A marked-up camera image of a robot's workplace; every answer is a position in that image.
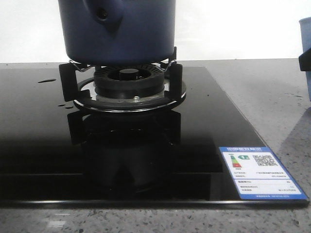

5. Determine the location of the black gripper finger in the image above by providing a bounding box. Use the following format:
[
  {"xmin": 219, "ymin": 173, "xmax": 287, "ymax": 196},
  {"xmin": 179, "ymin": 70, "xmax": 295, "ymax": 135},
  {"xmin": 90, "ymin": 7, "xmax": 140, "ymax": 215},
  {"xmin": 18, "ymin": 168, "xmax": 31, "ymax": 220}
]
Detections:
[{"xmin": 298, "ymin": 48, "xmax": 311, "ymax": 71}]

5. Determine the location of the light blue plastic cup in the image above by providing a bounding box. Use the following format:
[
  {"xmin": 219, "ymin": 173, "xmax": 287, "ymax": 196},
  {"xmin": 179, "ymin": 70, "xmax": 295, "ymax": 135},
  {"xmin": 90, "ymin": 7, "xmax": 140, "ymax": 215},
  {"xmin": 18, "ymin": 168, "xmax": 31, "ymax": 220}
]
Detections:
[{"xmin": 299, "ymin": 17, "xmax": 311, "ymax": 99}]

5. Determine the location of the dark blue cooking pot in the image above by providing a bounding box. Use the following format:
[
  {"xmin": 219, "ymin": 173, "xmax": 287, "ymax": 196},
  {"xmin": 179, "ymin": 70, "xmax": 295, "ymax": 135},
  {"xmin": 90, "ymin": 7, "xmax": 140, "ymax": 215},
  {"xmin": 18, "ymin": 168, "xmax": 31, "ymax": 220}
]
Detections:
[{"xmin": 58, "ymin": 0, "xmax": 176, "ymax": 66}]

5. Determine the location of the black metal pot support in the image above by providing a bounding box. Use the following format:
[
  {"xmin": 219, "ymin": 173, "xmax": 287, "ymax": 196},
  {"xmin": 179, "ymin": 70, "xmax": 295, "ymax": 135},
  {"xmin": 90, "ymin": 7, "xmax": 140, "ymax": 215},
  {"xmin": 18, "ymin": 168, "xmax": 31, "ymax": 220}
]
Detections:
[{"xmin": 59, "ymin": 51, "xmax": 186, "ymax": 113}]

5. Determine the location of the blue white energy label sticker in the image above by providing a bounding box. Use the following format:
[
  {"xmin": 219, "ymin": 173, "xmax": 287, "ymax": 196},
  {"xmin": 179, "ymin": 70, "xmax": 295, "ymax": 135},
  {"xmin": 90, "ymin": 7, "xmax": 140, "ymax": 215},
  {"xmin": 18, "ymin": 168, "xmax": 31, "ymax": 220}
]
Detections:
[{"xmin": 219, "ymin": 147, "xmax": 307, "ymax": 200}]

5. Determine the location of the black gas burner head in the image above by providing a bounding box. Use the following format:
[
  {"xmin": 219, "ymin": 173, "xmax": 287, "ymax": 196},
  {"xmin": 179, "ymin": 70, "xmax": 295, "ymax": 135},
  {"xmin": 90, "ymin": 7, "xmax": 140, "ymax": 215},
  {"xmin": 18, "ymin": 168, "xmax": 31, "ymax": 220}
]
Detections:
[{"xmin": 94, "ymin": 65, "xmax": 165, "ymax": 99}]

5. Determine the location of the black glass gas cooktop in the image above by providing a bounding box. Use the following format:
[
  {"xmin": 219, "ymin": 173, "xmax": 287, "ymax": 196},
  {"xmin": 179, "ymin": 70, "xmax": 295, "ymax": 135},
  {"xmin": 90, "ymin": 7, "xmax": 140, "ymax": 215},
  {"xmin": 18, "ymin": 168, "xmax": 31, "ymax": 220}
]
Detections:
[{"xmin": 0, "ymin": 67, "xmax": 310, "ymax": 208}]

